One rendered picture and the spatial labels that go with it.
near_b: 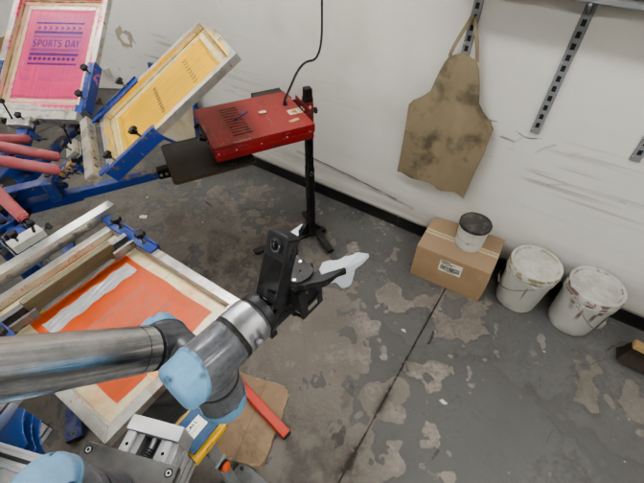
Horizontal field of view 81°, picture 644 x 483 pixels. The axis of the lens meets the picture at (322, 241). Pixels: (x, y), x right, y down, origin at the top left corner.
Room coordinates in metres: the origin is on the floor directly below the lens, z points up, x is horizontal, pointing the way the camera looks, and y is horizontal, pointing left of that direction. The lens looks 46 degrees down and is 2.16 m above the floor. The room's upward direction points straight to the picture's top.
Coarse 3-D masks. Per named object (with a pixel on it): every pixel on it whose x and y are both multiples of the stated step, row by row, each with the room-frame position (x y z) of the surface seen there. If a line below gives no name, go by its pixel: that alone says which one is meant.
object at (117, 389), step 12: (60, 300) 0.84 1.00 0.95; (72, 300) 0.84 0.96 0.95; (48, 312) 0.79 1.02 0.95; (84, 312) 0.79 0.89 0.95; (96, 312) 0.79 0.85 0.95; (36, 324) 0.74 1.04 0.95; (72, 324) 0.74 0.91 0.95; (84, 324) 0.74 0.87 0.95; (108, 384) 0.51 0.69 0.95; (120, 384) 0.51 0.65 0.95; (132, 384) 0.51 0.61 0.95; (108, 396) 0.47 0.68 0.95; (120, 396) 0.47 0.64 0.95
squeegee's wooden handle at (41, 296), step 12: (96, 252) 1.00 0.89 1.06; (108, 252) 1.02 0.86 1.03; (72, 264) 0.93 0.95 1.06; (84, 264) 0.94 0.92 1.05; (96, 264) 0.97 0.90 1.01; (60, 276) 0.88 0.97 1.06; (72, 276) 0.90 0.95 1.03; (84, 276) 0.92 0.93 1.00; (36, 288) 0.82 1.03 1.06; (48, 288) 0.82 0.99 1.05; (60, 288) 0.85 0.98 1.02; (24, 300) 0.77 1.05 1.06; (36, 300) 0.78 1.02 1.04; (48, 300) 0.81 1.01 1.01
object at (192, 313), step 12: (120, 264) 1.02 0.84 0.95; (132, 264) 1.02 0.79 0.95; (96, 276) 0.96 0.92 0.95; (132, 276) 0.96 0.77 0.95; (144, 276) 0.96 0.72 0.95; (156, 276) 0.96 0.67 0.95; (84, 288) 0.90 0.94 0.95; (120, 288) 0.90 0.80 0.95; (132, 288) 0.90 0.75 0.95; (156, 288) 0.90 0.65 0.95; (168, 288) 0.90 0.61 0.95; (108, 300) 0.84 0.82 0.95; (120, 300) 0.84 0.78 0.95; (180, 300) 0.84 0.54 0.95; (192, 300) 0.84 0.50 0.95; (180, 312) 0.79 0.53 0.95; (192, 312) 0.79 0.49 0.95; (204, 312) 0.79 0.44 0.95; (192, 324) 0.74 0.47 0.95
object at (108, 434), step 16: (96, 240) 1.13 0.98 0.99; (64, 256) 1.04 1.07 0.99; (80, 256) 1.06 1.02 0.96; (160, 256) 1.04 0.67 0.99; (48, 272) 0.96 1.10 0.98; (176, 272) 0.96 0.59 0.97; (192, 272) 0.95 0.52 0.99; (16, 288) 0.87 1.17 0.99; (32, 288) 0.89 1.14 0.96; (208, 288) 0.87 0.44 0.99; (0, 304) 0.80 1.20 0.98; (224, 304) 0.82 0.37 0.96; (160, 384) 0.50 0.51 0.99; (64, 400) 0.45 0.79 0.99; (80, 400) 0.45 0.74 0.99; (144, 400) 0.45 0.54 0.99; (80, 416) 0.40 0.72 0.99; (96, 416) 0.40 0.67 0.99; (128, 416) 0.40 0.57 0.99; (96, 432) 0.36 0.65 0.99; (112, 432) 0.36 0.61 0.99
